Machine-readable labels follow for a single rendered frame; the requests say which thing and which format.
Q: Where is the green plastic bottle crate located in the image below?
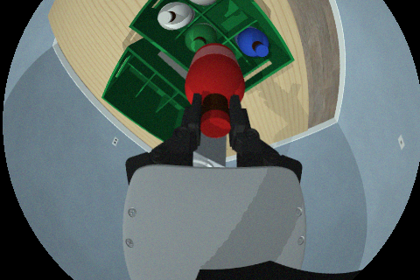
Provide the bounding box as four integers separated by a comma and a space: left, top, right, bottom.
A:
129, 0, 294, 93
101, 38, 192, 142

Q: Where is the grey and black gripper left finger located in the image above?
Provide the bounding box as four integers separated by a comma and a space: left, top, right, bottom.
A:
125, 94, 202, 185

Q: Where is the blue bottle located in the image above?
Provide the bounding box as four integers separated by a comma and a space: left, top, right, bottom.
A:
234, 26, 269, 58

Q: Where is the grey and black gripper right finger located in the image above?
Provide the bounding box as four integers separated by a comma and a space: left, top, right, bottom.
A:
228, 94, 302, 183

